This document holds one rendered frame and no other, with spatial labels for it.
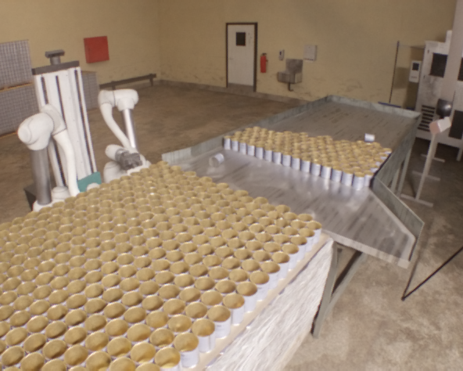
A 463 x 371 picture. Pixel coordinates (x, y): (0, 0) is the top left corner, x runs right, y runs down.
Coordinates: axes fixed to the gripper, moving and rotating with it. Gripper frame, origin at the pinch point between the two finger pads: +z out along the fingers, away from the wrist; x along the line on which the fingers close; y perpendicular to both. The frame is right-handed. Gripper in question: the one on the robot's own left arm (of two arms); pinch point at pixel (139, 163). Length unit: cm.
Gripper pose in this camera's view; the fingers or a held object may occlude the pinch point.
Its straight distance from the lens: 205.1
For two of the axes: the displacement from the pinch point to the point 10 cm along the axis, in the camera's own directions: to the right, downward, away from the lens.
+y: 0.2, -9.0, -4.4
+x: 6.4, -3.3, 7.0
